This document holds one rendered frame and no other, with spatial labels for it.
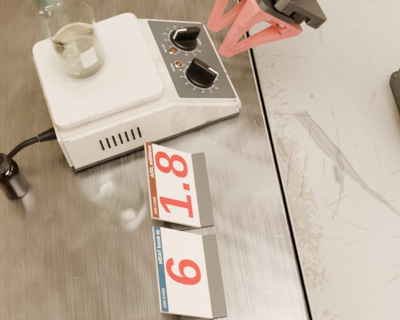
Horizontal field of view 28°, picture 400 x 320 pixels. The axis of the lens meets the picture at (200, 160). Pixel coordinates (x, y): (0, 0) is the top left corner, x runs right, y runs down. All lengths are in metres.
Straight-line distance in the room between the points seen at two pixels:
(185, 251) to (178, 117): 0.15
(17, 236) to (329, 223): 0.33
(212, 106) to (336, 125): 0.14
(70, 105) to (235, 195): 0.20
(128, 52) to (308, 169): 0.23
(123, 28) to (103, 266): 0.26
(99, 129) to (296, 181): 0.22
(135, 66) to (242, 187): 0.17
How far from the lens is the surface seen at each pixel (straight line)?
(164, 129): 0.87
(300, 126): 0.89
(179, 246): 0.80
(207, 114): 0.87
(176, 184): 0.84
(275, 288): 0.80
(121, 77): 0.84
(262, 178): 0.86
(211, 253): 0.82
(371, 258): 0.82
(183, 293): 0.78
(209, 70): 0.86
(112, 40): 0.88
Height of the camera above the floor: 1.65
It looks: 58 degrees down
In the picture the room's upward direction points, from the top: 11 degrees counter-clockwise
